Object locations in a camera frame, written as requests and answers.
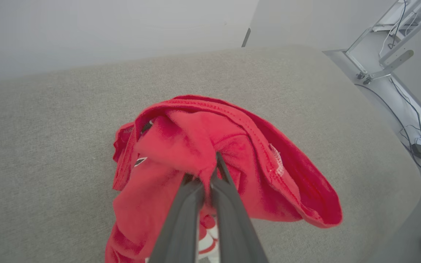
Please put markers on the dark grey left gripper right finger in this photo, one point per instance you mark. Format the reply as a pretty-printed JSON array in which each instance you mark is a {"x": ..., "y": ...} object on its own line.
[{"x": 234, "y": 226}]

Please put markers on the red and white garment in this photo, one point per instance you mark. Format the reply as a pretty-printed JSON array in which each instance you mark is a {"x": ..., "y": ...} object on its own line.
[{"x": 261, "y": 175}]

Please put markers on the grey fabric sofa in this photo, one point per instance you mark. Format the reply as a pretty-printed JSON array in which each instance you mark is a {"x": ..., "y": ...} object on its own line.
[{"x": 49, "y": 146}]

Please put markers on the grey metal frame stand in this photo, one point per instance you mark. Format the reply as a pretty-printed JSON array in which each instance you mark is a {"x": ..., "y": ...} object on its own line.
[{"x": 397, "y": 60}]

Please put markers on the black baseboard strip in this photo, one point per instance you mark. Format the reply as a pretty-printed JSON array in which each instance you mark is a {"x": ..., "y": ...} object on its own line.
[{"x": 246, "y": 37}]

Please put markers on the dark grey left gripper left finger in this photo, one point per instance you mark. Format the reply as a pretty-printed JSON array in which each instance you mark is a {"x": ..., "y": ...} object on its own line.
[{"x": 181, "y": 223}]

